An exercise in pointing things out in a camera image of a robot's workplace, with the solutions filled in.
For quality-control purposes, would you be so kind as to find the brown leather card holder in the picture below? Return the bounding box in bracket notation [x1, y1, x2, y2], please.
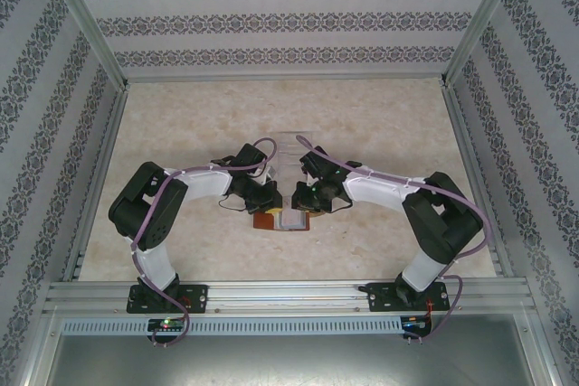
[252, 208, 327, 233]

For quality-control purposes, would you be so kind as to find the white floral plastic card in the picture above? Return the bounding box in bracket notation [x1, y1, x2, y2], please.
[279, 210, 306, 231]

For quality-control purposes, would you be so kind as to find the clear acrylic box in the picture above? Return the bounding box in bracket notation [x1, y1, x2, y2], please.
[271, 131, 317, 184]

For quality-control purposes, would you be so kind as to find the grey metal sheet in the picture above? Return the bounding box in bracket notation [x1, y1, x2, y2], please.
[26, 313, 558, 386]

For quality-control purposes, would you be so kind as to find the small controller board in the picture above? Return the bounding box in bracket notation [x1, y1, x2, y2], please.
[402, 315, 433, 337]
[147, 317, 186, 337]

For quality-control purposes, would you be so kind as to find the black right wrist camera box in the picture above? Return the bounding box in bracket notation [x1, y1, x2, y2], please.
[299, 146, 341, 182]

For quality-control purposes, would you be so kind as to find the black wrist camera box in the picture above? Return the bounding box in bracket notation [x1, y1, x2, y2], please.
[299, 146, 341, 182]
[233, 143, 268, 177]

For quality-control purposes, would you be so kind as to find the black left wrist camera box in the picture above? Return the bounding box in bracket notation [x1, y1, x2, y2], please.
[233, 143, 268, 177]

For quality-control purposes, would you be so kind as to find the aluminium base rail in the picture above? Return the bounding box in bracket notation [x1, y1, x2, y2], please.
[43, 280, 535, 315]

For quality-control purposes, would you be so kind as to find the slotted grey cable duct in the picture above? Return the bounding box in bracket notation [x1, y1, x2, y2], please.
[61, 316, 404, 335]

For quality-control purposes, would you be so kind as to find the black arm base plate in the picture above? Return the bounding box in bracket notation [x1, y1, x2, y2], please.
[128, 284, 210, 315]
[365, 281, 449, 314]

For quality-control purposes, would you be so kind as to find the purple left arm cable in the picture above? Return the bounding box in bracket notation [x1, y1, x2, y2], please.
[128, 137, 279, 347]

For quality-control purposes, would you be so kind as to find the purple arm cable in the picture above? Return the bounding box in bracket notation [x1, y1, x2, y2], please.
[128, 137, 279, 347]
[294, 133, 494, 343]

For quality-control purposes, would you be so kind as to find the aluminium side rail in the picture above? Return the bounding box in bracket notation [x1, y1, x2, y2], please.
[441, 80, 516, 278]
[62, 85, 131, 283]

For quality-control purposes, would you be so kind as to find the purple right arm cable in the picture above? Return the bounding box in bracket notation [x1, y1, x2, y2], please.
[294, 133, 494, 343]

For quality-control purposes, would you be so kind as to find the aluminium frame post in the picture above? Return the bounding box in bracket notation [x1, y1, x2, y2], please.
[43, 0, 131, 89]
[440, 0, 530, 88]

